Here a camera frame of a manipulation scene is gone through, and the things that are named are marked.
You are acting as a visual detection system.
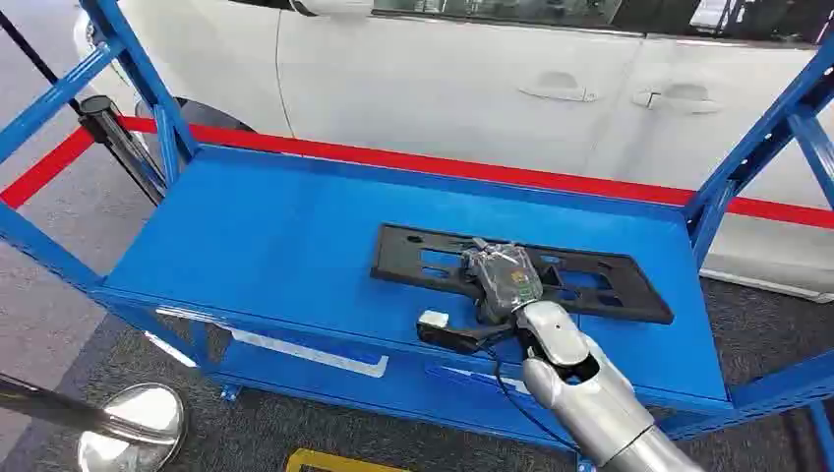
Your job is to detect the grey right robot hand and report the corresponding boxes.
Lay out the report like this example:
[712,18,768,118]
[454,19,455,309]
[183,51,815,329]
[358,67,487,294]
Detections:
[460,238,546,325]

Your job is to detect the black plastic panel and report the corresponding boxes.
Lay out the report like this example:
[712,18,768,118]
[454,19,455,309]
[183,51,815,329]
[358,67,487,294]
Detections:
[370,223,676,326]

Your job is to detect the red barrier belt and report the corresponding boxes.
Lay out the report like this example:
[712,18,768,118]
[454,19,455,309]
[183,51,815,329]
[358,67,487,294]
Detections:
[0,126,97,211]
[117,115,834,231]

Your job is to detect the white car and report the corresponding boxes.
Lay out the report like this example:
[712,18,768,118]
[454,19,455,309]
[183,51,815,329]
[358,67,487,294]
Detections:
[71,0,834,305]

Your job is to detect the blue metal shelf rack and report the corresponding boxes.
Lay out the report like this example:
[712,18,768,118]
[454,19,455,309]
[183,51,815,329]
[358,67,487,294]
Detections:
[0,0,834,472]

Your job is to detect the black barrier belt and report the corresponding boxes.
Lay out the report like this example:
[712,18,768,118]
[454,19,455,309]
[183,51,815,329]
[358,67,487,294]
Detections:
[0,9,84,117]

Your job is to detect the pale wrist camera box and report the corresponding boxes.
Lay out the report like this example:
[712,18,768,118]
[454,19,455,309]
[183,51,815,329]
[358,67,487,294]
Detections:
[416,309,517,357]

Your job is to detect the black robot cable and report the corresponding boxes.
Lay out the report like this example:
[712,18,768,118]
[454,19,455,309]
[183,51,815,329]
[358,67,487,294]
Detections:
[485,348,582,457]

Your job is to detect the chrome stanchion post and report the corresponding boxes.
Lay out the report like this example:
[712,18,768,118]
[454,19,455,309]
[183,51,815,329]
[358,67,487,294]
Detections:
[0,374,190,472]

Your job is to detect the black stanchion post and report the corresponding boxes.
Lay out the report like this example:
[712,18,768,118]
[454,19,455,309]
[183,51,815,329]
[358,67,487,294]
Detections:
[78,93,169,207]

